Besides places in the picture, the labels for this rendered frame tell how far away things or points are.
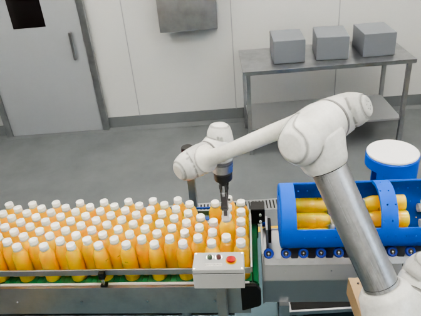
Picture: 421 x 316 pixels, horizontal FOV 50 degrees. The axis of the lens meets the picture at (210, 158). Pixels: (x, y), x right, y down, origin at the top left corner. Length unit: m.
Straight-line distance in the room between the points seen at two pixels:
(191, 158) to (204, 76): 3.67
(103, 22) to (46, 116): 1.35
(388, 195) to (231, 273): 0.72
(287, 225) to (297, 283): 0.33
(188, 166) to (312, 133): 0.57
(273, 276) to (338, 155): 0.97
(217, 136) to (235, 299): 0.74
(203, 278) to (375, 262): 0.73
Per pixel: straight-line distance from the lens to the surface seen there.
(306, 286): 2.17
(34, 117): 5.77
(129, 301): 2.14
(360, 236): 1.32
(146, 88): 5.35
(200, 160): 1.60
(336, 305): 2.97
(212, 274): 1.81
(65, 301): 2.24
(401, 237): 2.04
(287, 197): 1.93
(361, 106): 1.33
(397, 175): 2.63
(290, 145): 1.20
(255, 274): 2.05
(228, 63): 5.21
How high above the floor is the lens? 2.34
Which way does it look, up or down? 30 degrees down
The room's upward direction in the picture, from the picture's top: 5 degrees counter-clockwise
